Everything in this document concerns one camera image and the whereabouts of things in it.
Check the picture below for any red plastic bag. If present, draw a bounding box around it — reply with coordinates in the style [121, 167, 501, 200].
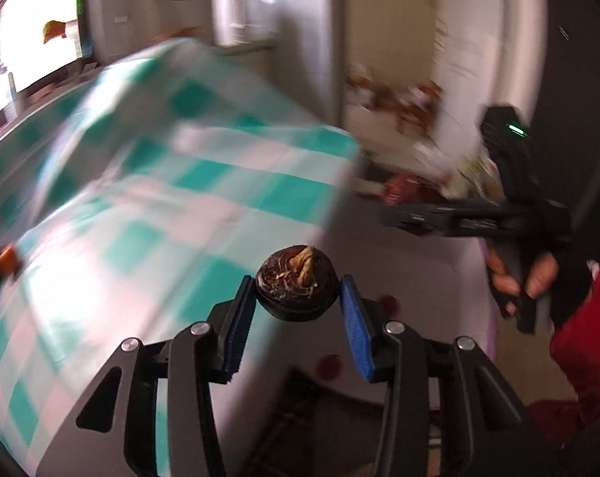
[382, 171, 450, 206]

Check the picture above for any teal white checkered cloth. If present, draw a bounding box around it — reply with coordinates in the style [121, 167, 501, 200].
[0, 37, 363, 477]

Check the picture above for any brown clutter pile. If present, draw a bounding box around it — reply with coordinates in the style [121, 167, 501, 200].
[345, 64, 445, 135]

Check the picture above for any person's right forearm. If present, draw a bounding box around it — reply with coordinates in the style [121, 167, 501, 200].
[548, 246, 598, 330]

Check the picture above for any person's right hand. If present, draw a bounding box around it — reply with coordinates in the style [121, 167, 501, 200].
[485, 249, 561, 310]

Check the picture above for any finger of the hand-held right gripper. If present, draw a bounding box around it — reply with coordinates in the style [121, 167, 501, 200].
[382, 201, 457, 237]

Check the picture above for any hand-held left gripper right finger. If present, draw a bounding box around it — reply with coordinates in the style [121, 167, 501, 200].
[340, 274, 569, 477]

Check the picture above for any brown hanging object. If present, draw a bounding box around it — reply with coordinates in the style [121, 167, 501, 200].
[42, 19, 82, 43]

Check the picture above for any white green plastic bag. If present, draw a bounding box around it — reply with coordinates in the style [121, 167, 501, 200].
[441, 154, 502, 200]

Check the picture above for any bright window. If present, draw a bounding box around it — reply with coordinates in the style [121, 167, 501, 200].
[0, 0, 89, 125]

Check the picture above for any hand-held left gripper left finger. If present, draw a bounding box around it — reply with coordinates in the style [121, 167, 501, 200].
[34, 275, 257, 477]

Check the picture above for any white round tray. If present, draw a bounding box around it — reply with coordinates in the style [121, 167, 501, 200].
[215, 194, 502, 408]

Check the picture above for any person's red clothing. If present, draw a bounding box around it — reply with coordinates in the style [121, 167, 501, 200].
[528, 258, 600, 445]

